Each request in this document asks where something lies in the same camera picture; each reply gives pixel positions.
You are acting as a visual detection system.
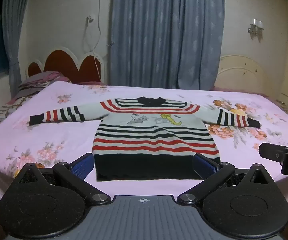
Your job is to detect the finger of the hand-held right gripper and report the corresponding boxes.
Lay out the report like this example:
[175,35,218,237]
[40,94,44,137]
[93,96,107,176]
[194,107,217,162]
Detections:
[258,142,288,161]

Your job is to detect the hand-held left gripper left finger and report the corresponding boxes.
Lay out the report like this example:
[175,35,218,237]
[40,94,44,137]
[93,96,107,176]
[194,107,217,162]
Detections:
[16,152,110,205]

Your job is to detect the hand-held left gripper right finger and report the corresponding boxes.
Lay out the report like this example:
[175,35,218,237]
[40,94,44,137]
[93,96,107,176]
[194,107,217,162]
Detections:
[178,153,272,205]

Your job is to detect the striped cartoon print sweater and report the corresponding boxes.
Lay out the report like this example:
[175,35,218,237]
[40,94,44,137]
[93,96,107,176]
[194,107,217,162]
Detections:
[29,96,261,182]

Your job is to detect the bed with pink floral sheet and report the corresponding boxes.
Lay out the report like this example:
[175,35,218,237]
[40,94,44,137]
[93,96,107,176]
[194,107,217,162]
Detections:
[0,82,288,207]

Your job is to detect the cream round headboard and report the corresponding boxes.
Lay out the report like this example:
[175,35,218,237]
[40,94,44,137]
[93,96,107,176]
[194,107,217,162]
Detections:
[216,54,284,98]

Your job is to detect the pink pillow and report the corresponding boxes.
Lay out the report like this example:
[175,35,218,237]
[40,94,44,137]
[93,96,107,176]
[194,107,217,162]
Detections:
[77,81,108,86]

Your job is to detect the purple folded blanket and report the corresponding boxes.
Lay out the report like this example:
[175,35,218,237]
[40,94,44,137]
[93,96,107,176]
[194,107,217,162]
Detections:
[17,70,72,98]

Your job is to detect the red and white headboard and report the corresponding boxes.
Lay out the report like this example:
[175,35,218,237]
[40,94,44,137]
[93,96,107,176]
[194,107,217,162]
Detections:
[25,46,105,84]

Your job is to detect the wide blue-grey curtain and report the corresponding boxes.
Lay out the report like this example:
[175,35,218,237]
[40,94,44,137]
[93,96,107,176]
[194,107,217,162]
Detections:
[109,0,226,91]

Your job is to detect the narrow blue-grey curtain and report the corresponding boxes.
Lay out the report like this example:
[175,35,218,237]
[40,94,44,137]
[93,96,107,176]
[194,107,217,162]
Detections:
[1,0,32,101]

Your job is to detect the glass wall lamp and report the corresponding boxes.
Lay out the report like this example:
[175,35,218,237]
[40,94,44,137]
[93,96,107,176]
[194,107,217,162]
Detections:
[247,18,265,42]

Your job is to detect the white power cable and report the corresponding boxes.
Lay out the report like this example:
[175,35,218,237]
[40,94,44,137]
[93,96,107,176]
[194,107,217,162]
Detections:
[84,0,103,83]

